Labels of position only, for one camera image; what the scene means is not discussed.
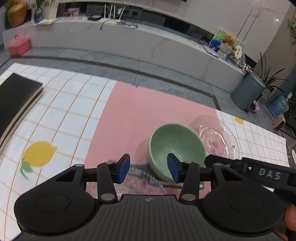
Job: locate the large clear glass plate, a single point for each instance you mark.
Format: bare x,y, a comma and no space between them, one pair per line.
139,182

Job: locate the golden vase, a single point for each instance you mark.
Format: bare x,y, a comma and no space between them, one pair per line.
17,12

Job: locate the grey trash bin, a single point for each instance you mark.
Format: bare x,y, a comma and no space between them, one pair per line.
248,91

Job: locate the white checked tablecloth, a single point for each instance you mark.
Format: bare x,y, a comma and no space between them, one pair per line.
58,130

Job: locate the pink plastic case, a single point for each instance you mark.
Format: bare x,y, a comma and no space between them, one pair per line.
19,45

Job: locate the blue water bottle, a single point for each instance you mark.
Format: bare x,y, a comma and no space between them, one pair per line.
279,106

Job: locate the white wifi router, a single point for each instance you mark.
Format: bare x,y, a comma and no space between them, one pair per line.
113,13

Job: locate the black notebook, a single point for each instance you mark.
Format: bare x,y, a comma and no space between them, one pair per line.
17,95

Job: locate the teddy bear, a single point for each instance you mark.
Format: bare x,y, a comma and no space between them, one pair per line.
229,40

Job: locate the pink table runner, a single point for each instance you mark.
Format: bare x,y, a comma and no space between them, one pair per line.
130,116

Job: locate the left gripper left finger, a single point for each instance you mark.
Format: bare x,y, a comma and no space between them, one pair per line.
110,173

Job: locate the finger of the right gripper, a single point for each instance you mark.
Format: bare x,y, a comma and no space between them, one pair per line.
210,160

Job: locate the blue vase with plant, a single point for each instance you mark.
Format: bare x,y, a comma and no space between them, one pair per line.
38,15

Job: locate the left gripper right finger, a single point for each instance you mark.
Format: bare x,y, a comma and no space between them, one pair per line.
187,173

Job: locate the white tv cabinet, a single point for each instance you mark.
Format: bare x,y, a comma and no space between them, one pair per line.
145,43

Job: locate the orange steel bowl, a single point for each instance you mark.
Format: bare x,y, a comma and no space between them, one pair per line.
290,217

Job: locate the small clear glass plate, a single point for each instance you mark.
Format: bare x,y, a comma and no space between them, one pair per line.
216,137

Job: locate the green ceramic bowl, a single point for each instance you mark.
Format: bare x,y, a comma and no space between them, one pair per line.
178,140

